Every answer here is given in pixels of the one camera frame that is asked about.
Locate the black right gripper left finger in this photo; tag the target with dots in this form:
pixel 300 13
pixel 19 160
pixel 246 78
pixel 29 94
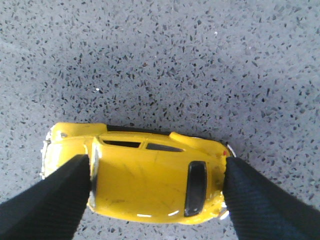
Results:
pixel 51 209

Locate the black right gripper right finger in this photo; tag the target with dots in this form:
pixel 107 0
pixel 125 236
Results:
pixel 260 210

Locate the yellow toy beetle car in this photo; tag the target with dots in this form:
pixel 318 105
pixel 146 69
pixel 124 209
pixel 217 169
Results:
pixel 141 176

